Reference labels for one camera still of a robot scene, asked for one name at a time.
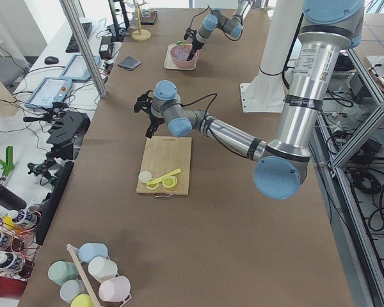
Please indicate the grey blue cup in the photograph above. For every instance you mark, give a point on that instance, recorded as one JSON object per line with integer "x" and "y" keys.
{"x": 71, "y": 289}

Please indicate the copper wire bottle basket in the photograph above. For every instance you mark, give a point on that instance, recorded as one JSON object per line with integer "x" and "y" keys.
{"x": 17, "y": 243}

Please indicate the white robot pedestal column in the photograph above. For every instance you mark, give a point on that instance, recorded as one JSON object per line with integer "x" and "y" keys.
{"x": 284, "y": 23}

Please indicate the wooden cutting board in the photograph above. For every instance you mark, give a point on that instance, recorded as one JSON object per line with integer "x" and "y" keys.
{"x": 162, "y": 155}

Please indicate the light blue cup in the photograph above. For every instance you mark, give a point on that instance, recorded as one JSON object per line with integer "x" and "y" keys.
{"x": 89, "y": 251}

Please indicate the pink bowl with ice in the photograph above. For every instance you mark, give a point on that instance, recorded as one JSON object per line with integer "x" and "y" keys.
{"x": 179, "y": 55}

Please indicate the blue teach pendant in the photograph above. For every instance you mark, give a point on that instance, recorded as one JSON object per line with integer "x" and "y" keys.
{"x": 48, "y": 92}
{"x": 76, "y": 69}

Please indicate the lemon slice upper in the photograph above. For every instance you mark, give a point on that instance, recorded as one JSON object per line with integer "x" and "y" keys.
{"x": 153, "y": 184}

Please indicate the lemon slice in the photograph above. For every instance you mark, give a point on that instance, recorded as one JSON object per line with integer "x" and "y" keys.
{"x": 153, "y": 184}
{"x": 169, "y": 181}

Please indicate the black computer mouse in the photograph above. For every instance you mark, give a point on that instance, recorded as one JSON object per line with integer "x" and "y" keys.
{"x": 51, "y": 60}

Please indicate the cream serving tray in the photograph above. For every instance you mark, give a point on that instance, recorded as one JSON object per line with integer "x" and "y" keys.
{"x": 168, "y": 64}

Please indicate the wooden mug tree stand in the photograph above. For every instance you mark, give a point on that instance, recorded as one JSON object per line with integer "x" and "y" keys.
{"x": 138, "y": 34}

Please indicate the pink cup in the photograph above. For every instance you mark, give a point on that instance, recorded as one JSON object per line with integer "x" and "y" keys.
{"x": 117, "y": 289}

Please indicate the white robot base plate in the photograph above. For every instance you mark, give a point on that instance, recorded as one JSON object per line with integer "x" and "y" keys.
{"x": 259, "y": 98}

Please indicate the blue teach pendant far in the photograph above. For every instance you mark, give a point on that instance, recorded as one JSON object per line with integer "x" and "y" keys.
{"x": 76, "y": 69}

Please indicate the lemon slice lower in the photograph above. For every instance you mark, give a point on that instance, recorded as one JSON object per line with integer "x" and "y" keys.
{"x": 169, "y": 181}

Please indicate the grey folded cloth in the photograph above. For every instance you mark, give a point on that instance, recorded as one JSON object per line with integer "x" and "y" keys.
{"x": 129, "y": 63}

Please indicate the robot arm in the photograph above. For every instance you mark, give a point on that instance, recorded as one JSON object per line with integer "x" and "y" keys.
{"x": 231, "y": 27}
{"x": 327, "y": 28}

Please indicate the white wire cup rack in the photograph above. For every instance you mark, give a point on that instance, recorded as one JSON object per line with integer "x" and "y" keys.
{"x": 90, "y": 283}

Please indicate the green plastic tool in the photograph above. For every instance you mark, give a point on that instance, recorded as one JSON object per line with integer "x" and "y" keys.
{"x": 7, "y": 165}

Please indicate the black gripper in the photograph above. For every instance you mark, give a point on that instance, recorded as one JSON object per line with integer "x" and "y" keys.
{"x": 196, "y": 45}
{"x": 154, "y": 119}

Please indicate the pale green cup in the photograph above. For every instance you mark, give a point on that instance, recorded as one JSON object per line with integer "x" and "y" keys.
{"x": 60, "y": 272}

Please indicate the white cup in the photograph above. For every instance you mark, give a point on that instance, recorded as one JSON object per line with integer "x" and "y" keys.
{"x": 102, "y": 269}

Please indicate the black water bottle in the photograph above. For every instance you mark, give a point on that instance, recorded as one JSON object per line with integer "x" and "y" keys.
{"x": 10, "y": 200}

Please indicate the yellow cup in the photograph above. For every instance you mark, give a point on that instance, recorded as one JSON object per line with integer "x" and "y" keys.
{"x": 82, "y": 300}

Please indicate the yellow plastic knife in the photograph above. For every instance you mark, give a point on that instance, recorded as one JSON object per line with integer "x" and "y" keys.
{"x": 174, "y": 172}

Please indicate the aluminium frame post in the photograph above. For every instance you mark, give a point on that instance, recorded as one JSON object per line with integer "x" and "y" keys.
{"x": 72, "y": 17}

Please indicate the blue teach pendant near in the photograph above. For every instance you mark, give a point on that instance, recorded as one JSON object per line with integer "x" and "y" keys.
{"x": 48, "y": 92}

